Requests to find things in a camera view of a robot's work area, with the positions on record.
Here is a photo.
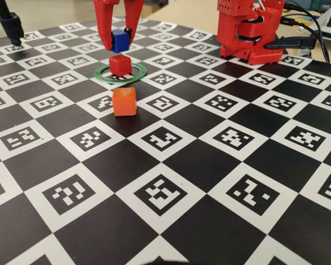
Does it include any orange cube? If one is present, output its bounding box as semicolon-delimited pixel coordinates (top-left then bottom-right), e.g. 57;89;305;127
111;87;138;117

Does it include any red cube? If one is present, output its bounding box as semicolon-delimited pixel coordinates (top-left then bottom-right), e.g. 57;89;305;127
109;54;132;77

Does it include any black usb plug cable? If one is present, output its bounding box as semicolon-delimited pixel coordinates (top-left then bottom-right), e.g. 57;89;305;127
280;17;321;42

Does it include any black table clamp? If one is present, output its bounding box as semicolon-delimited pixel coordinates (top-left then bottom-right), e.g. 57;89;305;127
265;36;317;51

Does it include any green box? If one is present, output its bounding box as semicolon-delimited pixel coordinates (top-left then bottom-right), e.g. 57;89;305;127
310;0;331;12

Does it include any thick black cable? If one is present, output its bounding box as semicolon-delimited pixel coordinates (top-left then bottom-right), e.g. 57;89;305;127
284;1;331;63

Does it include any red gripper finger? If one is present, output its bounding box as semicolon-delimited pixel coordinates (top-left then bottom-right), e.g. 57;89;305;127
124;0;146;44
93;0;120;52

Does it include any blue cube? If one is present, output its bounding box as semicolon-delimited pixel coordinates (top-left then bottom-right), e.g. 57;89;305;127
111;29;131;54

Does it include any green ring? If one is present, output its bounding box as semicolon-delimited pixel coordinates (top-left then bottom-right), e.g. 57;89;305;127
94;62;148;85

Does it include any cardboard box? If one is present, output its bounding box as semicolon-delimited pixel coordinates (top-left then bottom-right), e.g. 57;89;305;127
143;3;158;18

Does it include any black white marker checkerboard mat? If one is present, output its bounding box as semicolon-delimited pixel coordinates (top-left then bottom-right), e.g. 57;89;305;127
0;15;331;265

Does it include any black tripod leg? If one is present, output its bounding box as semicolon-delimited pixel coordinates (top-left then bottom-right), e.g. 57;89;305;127
0;0;25;46

